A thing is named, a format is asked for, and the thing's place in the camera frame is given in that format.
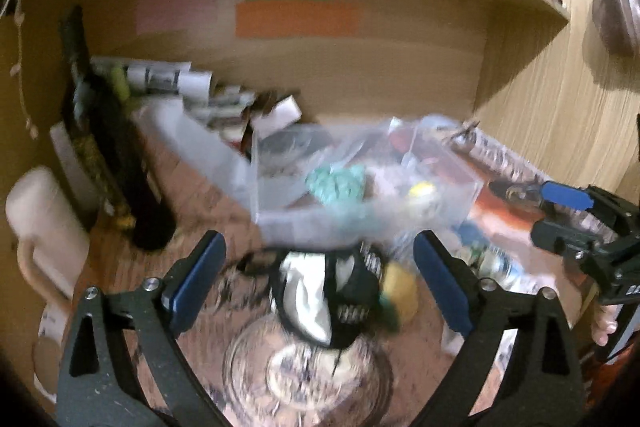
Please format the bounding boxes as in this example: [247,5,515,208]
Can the yellow green sponge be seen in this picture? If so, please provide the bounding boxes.
[378,261,419,332]

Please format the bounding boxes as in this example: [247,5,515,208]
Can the green knitted soft object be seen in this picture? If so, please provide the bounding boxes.
[305,165,367,206]

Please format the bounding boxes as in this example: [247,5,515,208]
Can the black white pouch with chain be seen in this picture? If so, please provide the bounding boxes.
[236,243,385,350]

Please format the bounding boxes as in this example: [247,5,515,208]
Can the person's right hand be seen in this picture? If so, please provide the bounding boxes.
[590,303,620,347]

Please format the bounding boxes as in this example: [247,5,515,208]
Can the yellow plush ball toy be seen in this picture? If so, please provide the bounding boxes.
[406,181,440,212]

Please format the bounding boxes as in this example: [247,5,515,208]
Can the cream ceramic mug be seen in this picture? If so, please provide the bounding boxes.
[6,167,89,314]

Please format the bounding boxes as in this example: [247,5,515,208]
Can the newspaper-print table mat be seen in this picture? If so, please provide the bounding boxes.
[74,126,622,427]

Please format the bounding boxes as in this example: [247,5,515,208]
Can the clear plastic storage box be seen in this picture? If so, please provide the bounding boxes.
[249,115,484,251]

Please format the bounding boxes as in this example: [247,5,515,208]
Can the brown hanging bag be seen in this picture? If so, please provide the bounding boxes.
[592,0,639,57]

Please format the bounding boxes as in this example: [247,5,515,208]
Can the dark wine bottle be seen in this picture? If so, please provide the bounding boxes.
[60,5,176,253]

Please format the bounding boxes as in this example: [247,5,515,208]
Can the white small card box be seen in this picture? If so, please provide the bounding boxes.
[250,95,303,138]

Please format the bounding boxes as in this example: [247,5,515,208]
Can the white box lid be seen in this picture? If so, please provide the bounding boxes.
[132,96,252,211]

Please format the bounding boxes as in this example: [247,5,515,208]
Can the stack of papers and magazines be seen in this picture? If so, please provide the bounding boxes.
[89,55,302,143]

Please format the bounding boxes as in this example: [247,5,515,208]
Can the orange paper note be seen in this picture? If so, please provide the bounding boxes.
[235,0,361,39]

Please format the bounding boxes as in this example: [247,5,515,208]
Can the pink paper note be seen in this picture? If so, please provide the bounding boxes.
[134,0,217,36]

